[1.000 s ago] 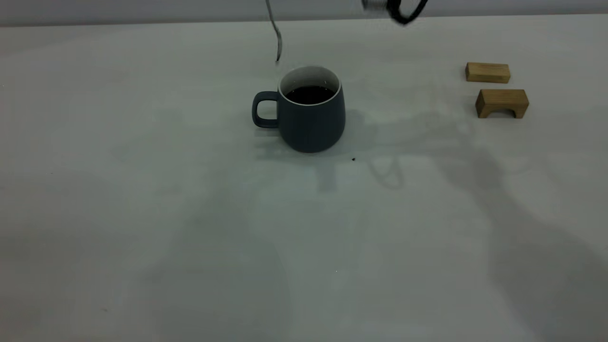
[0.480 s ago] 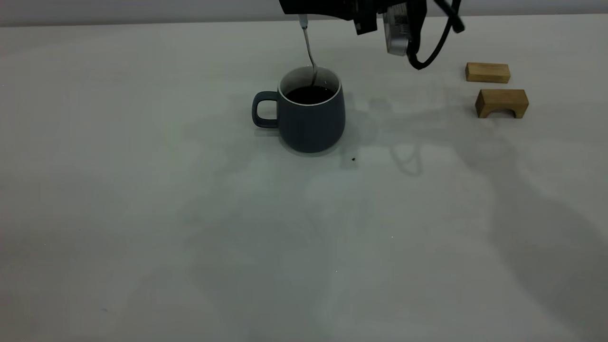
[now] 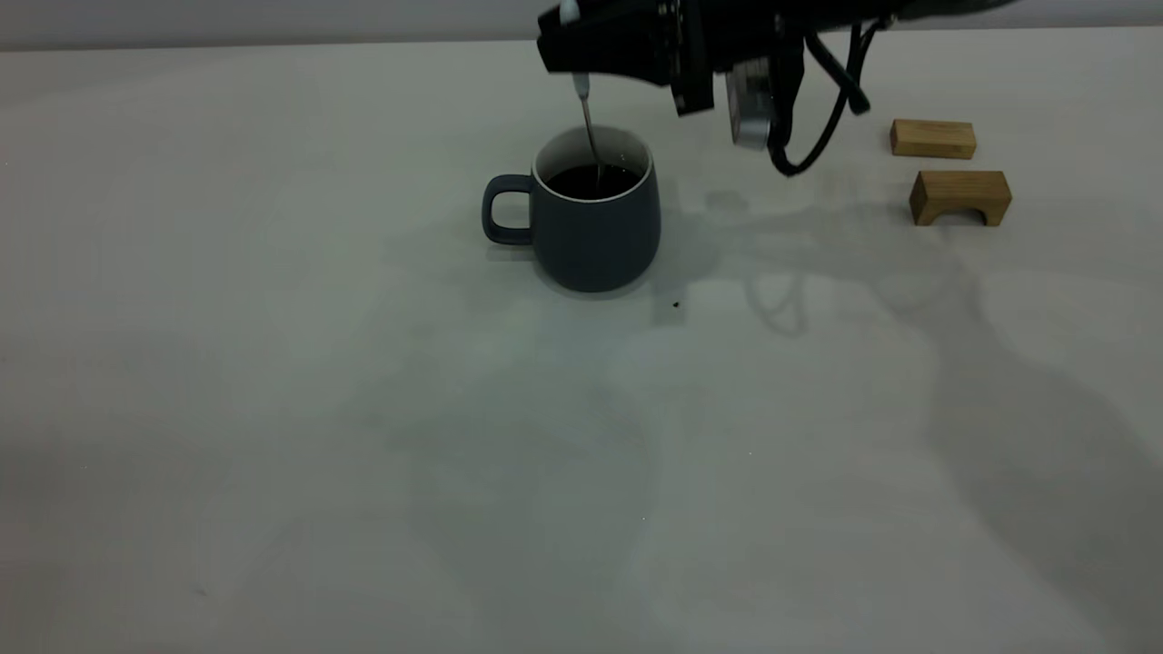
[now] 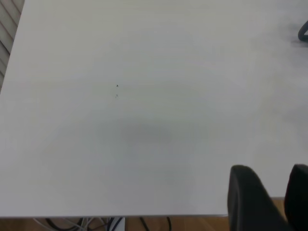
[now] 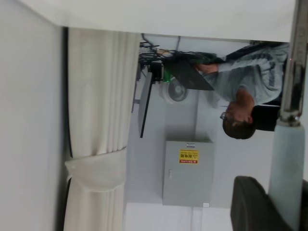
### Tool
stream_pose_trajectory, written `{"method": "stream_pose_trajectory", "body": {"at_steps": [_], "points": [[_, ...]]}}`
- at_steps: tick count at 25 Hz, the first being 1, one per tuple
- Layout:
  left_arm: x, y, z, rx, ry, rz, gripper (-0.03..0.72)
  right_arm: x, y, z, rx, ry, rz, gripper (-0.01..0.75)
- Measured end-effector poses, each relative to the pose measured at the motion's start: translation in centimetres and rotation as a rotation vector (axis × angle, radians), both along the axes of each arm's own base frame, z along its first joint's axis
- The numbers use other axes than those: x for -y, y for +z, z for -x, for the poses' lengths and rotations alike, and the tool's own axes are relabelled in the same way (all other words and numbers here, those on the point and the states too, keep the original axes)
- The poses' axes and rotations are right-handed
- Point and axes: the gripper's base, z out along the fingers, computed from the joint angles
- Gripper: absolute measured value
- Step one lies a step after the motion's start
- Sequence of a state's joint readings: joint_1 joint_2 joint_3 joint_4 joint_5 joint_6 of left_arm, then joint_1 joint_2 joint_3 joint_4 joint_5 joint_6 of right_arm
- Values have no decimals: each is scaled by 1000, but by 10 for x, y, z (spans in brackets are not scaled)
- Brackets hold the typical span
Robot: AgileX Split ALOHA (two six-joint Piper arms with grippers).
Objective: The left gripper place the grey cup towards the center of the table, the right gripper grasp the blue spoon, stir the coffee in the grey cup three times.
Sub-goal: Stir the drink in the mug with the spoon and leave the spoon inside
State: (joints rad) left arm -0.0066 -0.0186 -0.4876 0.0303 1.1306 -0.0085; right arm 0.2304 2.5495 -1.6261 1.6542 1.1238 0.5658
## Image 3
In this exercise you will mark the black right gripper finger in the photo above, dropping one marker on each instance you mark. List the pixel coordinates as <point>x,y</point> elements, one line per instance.
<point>636,11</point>
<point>618,54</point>

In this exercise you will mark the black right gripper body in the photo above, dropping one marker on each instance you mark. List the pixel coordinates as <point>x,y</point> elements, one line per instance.
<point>745,36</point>

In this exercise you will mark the dark grey ceramic mug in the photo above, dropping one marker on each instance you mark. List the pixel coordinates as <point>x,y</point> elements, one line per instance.
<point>595,236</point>

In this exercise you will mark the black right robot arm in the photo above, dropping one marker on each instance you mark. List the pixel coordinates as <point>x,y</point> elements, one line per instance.
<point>909,7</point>

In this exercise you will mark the flat rectangular wooden block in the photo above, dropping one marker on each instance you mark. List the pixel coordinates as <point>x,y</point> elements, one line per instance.
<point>933,139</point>

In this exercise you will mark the arch shaped wooden block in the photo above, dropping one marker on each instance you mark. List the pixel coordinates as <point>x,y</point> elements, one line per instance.
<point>959,186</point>

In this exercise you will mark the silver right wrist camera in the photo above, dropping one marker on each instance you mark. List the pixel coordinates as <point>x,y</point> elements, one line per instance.
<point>750,104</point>

